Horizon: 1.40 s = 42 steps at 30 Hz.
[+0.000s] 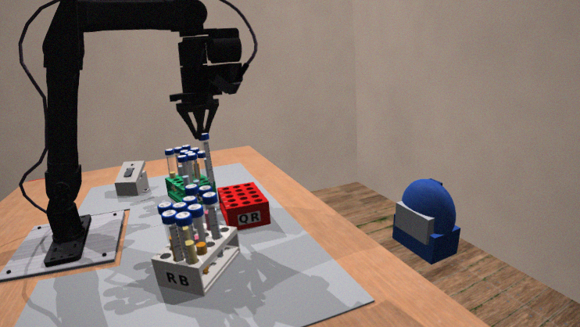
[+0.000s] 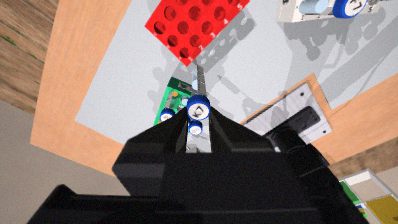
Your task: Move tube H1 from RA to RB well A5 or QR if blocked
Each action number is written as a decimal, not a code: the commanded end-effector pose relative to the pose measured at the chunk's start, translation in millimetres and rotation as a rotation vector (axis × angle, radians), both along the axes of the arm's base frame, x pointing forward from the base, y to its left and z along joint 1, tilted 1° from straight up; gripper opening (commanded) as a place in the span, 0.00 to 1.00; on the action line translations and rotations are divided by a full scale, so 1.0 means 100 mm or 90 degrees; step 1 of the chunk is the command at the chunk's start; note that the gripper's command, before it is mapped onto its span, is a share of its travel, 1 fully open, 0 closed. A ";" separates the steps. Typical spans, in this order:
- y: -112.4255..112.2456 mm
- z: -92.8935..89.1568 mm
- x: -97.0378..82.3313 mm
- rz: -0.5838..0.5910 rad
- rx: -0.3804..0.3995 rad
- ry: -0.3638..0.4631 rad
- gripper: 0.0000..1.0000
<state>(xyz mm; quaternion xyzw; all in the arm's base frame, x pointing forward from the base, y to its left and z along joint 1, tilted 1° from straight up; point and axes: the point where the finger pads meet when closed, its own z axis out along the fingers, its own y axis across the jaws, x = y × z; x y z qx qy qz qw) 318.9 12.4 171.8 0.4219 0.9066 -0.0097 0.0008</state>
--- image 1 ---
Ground white test tube rack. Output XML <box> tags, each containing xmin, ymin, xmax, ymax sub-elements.
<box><xmin>151</xmin><ymin>223</ymin><xmax>241</xmax><ymax>296</ymax></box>

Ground green tube rack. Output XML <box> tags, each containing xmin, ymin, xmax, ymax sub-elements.
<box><xmin>165</xmin><ymin>175</ymin><xmax>217</xmax><ymax>205</ymax></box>

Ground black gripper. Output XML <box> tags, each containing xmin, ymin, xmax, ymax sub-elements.
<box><xmin>170</xmin><ymin>64</ymin><xmax>222</xmax><ymax>139</ymax></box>

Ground grey bench mat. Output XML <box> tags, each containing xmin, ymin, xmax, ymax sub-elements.
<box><xmin>14</xmin><ymin>163</ymin><xmax>375</xmax><ymax>327</ymax></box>

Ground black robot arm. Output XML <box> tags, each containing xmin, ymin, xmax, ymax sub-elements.
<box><xmin>42</xmin><ymin>0</ymin><xmax>243</xmax><ymax>267</ymax></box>

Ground red tube rack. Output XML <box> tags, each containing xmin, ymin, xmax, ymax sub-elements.
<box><xmin>217</xmin><ymin>182</ymin><xmax>270</xmax><ymax>230</ymax></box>

